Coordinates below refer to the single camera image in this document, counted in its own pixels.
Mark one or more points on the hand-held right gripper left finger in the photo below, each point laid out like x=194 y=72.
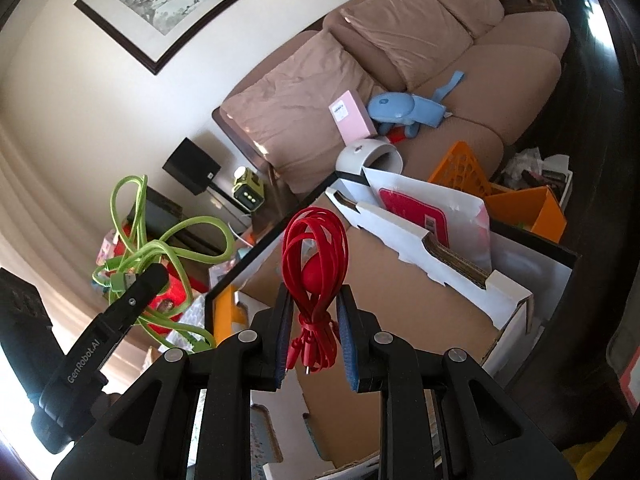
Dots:
x=285 y=340

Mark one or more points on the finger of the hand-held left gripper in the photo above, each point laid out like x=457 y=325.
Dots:
x=145 y=285

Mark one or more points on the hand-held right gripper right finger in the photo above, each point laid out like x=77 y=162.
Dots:
x=347 y=345

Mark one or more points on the white cardboard box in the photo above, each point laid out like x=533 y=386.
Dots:
x=400 y=300

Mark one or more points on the orange grey box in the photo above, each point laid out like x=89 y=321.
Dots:
x=227 y=310

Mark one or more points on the green black power station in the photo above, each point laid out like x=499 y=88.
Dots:
x=247 y=190

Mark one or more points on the white envelope red print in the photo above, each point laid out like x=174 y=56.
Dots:
x=415 y=210

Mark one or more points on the beige curtain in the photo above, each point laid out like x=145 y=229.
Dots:
x=30 y=185

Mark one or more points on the white curved device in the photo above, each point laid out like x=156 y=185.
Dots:
x=360 y=152

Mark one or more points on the orange plastic crate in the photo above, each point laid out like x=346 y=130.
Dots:
x=525 y=210

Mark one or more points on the pink box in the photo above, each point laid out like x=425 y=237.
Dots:
x=350 y=115

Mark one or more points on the brown sofa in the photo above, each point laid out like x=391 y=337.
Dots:
x=500 y=85

